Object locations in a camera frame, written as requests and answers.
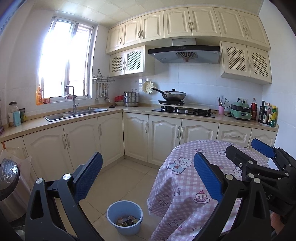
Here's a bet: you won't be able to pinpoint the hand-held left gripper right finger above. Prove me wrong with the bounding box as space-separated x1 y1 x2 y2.
192 152 273 241

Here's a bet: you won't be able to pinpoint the small cream lattice cabinet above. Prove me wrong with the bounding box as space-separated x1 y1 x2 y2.
109 45 155 77

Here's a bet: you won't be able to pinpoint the black glass gas hob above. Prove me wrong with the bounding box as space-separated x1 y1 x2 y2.
151 105 215 118

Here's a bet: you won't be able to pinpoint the grey range hood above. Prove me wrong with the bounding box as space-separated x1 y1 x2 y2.
148 38 221 65

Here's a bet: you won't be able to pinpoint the clear plastic jar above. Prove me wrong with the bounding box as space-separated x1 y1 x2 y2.
8 101 19 127

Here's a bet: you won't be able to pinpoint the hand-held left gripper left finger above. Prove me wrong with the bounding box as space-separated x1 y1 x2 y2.
24 152 103 241

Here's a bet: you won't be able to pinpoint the white framed window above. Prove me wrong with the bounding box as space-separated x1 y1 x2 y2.
36 16 96 106

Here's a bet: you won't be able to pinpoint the hanging metal spoon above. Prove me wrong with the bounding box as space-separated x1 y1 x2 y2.
103 83 111 103

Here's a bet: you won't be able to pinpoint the cream upper wall cabinets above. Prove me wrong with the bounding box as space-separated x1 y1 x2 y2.
106 6 271 55

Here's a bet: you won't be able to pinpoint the green electric cooker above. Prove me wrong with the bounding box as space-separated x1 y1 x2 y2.
230 99 252 121

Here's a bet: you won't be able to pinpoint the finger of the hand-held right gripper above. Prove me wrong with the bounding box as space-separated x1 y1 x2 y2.
251 138 296 167
225 146 296 184

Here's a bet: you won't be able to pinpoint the stainless steamer pot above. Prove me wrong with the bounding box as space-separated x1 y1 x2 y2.
123 89 140 107

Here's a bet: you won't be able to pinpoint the gold snack wrapper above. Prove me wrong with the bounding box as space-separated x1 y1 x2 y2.
117 218 137 226

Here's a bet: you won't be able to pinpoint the cream lower kitchen cabinets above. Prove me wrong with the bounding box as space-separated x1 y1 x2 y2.
0 104 280 186

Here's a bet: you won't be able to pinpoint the dark glass bottle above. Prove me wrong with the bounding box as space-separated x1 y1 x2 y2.
258 100 266 123

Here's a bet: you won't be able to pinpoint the cream round strainer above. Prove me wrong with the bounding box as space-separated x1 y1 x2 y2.
142 81 156 94

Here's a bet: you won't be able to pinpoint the metal utensil rail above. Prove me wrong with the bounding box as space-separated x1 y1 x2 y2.
92 69 115 82

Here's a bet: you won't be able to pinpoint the hanging translucent plastic bag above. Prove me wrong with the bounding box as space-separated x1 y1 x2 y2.
0 146 32 183

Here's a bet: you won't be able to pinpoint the steel kitchen faucet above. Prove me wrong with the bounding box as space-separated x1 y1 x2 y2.
65 85 79 114

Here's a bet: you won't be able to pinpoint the black wok with lid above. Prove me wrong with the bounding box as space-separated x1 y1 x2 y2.
151 88 186 101

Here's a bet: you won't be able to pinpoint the wide cream lattice cabinet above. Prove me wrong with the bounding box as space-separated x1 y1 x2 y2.
220 41 272 85

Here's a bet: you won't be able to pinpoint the stainless appliance black panel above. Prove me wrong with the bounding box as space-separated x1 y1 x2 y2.
0 158 31 222

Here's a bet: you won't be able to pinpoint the stainless steel sink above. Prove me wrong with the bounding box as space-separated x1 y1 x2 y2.
44 107 110 122

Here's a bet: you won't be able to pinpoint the pink checked tablecloth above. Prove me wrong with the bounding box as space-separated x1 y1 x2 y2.
146 139 271 241

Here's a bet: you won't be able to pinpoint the green plastic bottle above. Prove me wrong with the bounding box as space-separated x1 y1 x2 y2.
269 105 277 127

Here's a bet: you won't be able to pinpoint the blue plastic bin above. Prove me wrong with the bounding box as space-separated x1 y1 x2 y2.
106 200 144 237

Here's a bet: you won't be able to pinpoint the teal box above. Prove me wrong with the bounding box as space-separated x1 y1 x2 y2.
13 111 22 127

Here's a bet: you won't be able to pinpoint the person's right hand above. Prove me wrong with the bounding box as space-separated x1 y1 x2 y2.
270 214 286 233

